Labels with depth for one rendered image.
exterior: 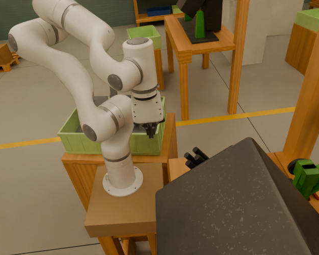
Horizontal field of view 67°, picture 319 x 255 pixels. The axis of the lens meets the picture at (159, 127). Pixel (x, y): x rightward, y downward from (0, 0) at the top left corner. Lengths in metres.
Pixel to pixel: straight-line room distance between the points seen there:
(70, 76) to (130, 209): 0.59
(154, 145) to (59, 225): 1.25
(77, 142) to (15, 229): 1.20
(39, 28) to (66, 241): 1.70
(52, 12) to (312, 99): 1.00
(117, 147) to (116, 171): 0.12
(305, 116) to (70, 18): 0.98
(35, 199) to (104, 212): 1.62
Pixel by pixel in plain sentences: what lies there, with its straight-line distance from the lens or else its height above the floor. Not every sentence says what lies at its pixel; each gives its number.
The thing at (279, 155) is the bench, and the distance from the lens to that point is 1.42.
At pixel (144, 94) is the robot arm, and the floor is 1.47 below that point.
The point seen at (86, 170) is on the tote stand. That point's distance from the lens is 1.66.
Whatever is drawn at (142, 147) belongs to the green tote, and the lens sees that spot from 1.47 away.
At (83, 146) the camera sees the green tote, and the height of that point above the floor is 0.85.
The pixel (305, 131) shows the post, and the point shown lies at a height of 1.09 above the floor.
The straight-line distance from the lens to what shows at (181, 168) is 1.25.
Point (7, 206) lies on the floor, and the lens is 2.77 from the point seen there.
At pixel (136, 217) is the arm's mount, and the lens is 1.07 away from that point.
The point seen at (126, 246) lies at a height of 0.24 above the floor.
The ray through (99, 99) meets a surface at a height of 1.01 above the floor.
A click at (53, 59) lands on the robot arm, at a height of 1.53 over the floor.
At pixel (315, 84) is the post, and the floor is 1.32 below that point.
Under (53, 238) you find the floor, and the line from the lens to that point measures 2.33.
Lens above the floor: 1.83
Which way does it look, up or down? 38 degrees down
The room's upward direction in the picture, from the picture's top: 7 degrees counter-clockwise
